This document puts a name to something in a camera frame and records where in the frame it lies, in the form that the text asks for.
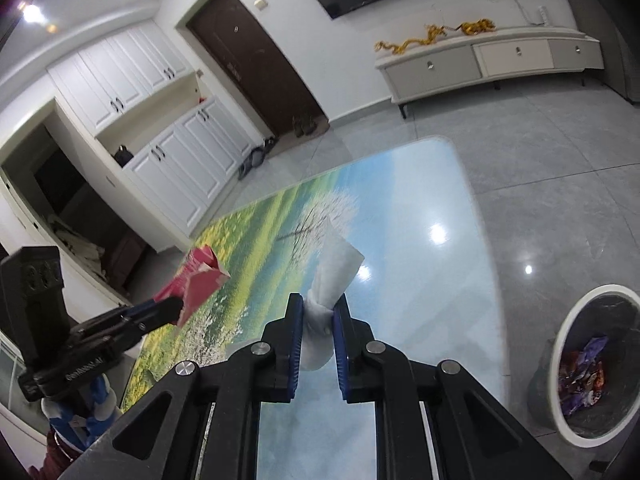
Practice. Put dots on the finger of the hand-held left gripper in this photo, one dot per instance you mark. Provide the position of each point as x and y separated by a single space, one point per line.
150 310
115 334

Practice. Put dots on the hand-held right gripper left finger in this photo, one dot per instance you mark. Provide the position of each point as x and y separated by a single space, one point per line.
295 345

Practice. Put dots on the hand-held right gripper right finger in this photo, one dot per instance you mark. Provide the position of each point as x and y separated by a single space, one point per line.
341 347

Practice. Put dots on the red paper packet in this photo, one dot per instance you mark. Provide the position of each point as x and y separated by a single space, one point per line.
200 285

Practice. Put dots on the white tissue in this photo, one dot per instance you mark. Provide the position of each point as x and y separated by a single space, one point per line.
336 265

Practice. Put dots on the white round trash bin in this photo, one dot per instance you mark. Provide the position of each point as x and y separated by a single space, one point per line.
565 325

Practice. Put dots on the person's left forearm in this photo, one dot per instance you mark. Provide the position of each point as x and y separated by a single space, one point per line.
50 460

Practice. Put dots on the person's left hand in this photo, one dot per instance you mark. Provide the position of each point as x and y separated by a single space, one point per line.
100 400

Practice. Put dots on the brown wooden cabinet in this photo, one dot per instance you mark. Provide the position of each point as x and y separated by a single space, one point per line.
125 260

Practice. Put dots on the white base cabinet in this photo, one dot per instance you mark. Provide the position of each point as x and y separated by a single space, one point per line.
195 170

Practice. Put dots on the landscape print table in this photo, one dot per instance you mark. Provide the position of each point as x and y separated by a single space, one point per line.
400 210

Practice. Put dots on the black bag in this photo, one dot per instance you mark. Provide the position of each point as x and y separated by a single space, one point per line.
123 155

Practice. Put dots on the pair of grey slippers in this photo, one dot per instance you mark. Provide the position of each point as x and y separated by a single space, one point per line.
255 157

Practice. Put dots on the brown doormat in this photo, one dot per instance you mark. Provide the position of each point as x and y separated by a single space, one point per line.
300 135

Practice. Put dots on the pair of brown shoes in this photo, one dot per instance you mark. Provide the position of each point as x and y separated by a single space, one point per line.
305 126

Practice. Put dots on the purple snack wrapper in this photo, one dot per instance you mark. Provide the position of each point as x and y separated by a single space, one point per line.
580 402
592 350

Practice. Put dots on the orange red snack wrapper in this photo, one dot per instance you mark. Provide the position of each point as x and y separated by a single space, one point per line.
585 377

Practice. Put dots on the brown entrance door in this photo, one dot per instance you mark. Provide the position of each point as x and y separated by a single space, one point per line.
255 60

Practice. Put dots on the ceiling spot light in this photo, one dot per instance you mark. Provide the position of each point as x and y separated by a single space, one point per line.
32 12

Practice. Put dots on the long gold dragon ornament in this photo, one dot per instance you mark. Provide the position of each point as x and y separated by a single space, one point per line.
410 42

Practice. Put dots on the grey white television stand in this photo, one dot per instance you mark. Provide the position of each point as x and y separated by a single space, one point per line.
475 60

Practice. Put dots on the short gold dragon ornament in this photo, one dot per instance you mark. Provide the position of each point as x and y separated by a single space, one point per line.
477 26

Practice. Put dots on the white power strip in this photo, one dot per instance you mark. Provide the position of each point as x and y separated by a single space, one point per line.
543 14

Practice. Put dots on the grey refrigerator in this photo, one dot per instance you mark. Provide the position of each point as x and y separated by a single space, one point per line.
622 60

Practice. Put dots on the white wall cabinet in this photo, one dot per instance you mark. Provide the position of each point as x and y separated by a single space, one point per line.
120 70

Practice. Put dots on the wall light switch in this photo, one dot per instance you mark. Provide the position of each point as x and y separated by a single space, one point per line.
260 3

